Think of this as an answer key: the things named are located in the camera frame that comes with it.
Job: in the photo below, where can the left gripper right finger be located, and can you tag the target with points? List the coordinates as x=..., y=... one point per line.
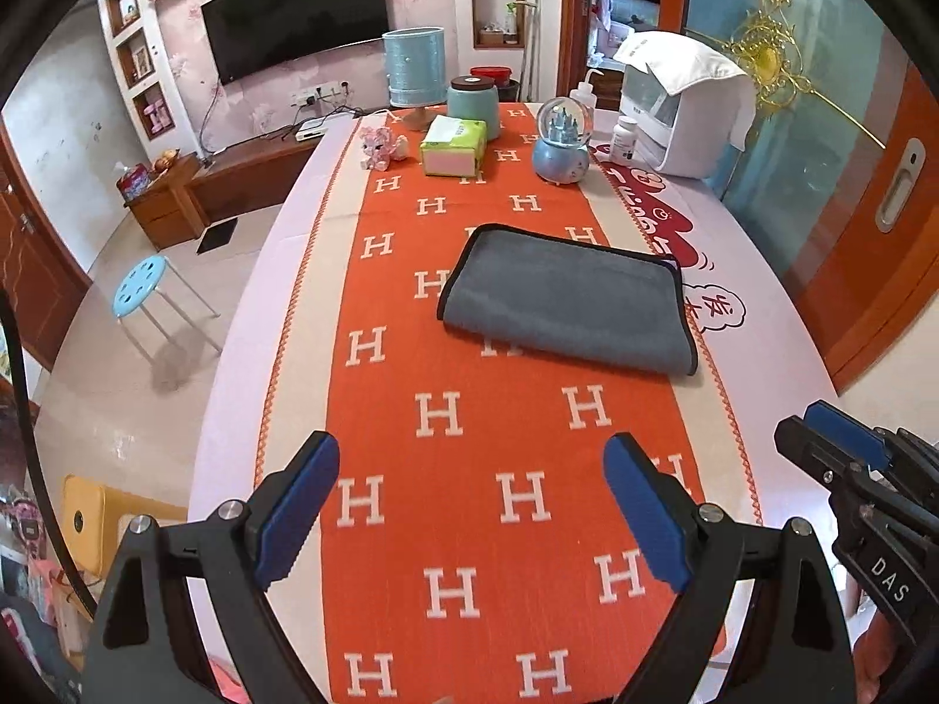
x=793, y=645

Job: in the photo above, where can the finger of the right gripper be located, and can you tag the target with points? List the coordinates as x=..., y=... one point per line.
x=854, y=438
x=814, y=455

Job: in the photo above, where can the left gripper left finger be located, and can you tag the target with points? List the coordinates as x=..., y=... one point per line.
x=145, y=644

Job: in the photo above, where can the purple grey microfibre towel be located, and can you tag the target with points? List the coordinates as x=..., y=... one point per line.
x=605, y=305

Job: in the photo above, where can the orange H-pattern table runner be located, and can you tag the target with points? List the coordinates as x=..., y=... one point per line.
x=471, y=548

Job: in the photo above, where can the white desktop appliance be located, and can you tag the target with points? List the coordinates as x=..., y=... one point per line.
x=679, y=136

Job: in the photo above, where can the white cloth on appliance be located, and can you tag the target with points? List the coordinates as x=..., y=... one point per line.
x=679, y=62

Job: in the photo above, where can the white pill bottle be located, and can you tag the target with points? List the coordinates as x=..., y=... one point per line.
x=623, y=140

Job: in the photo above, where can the blue plastic stool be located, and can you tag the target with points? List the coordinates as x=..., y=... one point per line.
x=139, y=285

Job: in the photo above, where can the brown wooden door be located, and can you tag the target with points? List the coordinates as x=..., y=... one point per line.
x=42, y=278

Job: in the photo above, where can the blue snow globe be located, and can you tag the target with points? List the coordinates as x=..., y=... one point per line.
x=560, y=153

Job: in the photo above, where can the white squeeze bottle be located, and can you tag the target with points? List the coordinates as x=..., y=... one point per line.
x=584, y=93

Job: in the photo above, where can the wooden TV cabinet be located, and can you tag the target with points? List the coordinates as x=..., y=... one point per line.
x=190, y=197

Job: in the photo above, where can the green tissue box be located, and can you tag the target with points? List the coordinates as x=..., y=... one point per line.
x=453, y=147

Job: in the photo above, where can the teal canister with brown lid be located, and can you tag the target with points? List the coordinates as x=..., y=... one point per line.
x=475, y=98

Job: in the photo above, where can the pink toy figurine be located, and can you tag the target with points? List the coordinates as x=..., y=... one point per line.
x=381, y=149

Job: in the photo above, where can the wooden sliding door with handle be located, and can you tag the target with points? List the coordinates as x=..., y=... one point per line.
x=881, y=272

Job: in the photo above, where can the gold wall ornament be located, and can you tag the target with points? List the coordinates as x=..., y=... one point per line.
x=765, y=47

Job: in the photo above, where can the white wall shelf unit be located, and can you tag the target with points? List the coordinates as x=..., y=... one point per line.
x=147, y=85

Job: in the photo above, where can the black wall television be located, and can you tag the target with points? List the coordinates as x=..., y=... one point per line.
x=247, y=36

